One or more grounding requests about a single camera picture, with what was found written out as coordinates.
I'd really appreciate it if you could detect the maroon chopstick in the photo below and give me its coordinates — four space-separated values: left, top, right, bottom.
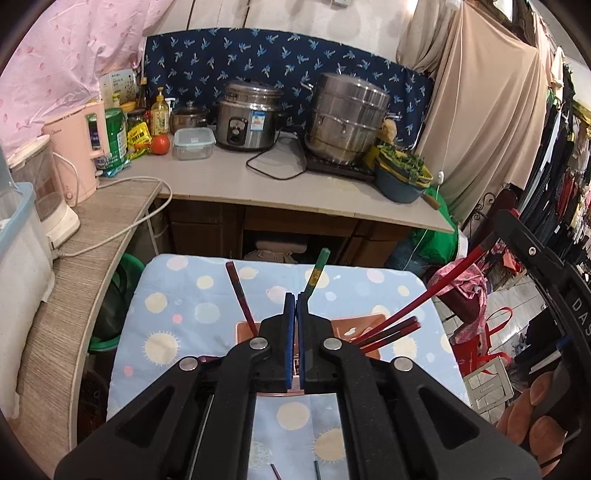
361 322 421 354
359 316 420 349
225 261 257 337
270 463 281 480

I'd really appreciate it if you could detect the red chopstick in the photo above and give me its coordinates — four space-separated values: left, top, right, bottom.
353 242 486 347

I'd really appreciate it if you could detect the green chopstick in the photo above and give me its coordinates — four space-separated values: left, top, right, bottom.
314 460 322 480
303 248 331 300

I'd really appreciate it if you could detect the person's right hand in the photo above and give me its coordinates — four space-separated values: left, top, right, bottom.
495 370 571 478

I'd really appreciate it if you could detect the pink floral garment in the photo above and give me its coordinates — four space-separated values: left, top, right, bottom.
436 262 507 350

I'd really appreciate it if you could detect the pink perforated utensil basket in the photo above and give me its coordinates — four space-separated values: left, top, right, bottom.
236 310 385 396

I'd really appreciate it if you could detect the blue planet-print tablecloth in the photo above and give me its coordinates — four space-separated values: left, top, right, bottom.
107 254 468 479

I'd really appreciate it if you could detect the green bag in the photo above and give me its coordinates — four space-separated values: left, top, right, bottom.
410 187 459 265

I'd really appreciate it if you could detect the beige curtain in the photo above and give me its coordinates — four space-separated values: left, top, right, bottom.
397 1 548 221

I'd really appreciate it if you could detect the blue bowl with vegetables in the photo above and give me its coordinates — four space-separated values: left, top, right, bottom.
375 143 434 204

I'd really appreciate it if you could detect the white plastic storage bin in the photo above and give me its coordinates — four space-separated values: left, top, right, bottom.
0 182 55 419

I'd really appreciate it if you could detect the black induction cooker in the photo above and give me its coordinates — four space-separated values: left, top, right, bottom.
298 136 375 184

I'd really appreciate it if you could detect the wooden counter shelf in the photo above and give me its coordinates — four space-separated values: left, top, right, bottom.
11 148 450 474

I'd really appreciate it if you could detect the stainless steel steamer pot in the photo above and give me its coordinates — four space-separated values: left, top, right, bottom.
301 73 391 165

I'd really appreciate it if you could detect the clear food container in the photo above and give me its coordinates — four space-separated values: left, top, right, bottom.
173 127 216 161

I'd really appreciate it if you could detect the red tomato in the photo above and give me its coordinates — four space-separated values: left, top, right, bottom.
150 134 170 155

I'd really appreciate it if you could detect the yellow snack packet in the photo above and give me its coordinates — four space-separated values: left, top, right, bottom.
126 122 152 160

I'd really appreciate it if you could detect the white food steamer appliance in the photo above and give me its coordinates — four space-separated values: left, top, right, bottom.
7 134 80 249

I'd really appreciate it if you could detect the small lidded pot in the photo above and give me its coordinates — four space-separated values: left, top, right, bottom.
170 101 211 134

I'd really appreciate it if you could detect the pink electric kettle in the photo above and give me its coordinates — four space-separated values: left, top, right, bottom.
42 101 109 208

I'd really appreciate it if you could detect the stainless steel rice cooker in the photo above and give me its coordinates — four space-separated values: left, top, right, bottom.
215 80 283 152

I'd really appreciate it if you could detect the green canister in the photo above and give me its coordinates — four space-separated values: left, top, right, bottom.
97 107 127 178

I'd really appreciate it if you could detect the yellow oil bottle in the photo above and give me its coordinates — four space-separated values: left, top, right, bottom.
150 87 170 137

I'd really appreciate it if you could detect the navy floral cloth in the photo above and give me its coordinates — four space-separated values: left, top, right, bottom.
144 28 433 147

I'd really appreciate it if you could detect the pink floral curtain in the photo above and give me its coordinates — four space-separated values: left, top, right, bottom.
1 0 171 156

